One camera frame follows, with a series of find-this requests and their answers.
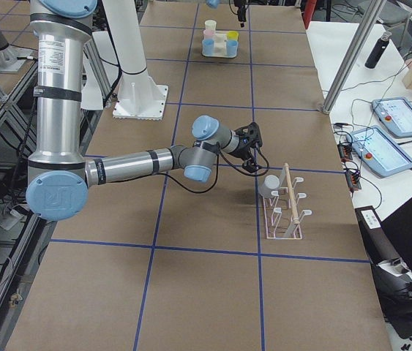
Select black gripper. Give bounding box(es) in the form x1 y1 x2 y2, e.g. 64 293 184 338
233 0 247 28
235 138 258 173

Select yellow plastic cup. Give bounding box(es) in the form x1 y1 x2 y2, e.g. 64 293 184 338
226 31 239 41

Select grey plastic cup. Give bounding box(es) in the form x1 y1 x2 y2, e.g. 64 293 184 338
258 175 280 198

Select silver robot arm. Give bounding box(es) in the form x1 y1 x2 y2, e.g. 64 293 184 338
206 0 248 28
26 1 262 221

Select cream plastic cup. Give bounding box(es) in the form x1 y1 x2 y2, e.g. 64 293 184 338
204 19 217 31

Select pink plastic cup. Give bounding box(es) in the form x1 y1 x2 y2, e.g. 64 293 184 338
203 29 215 39

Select light blue plastic cup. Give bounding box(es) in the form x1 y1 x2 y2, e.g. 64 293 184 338
202 38 214 57

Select cream serving tray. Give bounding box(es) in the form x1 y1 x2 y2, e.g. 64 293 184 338
208 31 238 59

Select near teach pendant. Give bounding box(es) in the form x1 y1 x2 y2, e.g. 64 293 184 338
346 126 412 178

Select teach pendant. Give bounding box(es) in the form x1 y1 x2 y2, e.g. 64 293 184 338
346 126 412 178
371 97 412 138

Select black water bottle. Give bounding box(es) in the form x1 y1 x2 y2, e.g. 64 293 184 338
364 31 392 69

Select far teach pendant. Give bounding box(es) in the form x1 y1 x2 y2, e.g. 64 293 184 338
371 97 412 138

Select black monitor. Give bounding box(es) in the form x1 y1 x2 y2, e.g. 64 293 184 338
355 198 412 339

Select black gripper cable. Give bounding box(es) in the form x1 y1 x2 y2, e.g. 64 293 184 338
165 144 271 194

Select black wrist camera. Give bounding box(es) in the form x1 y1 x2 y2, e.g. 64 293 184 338
235 122 263 148

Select white wire cup rack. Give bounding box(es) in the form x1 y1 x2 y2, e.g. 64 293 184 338
261 162 312 240

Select aluminium frame post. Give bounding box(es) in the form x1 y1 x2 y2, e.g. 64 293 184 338
321 0 386 114

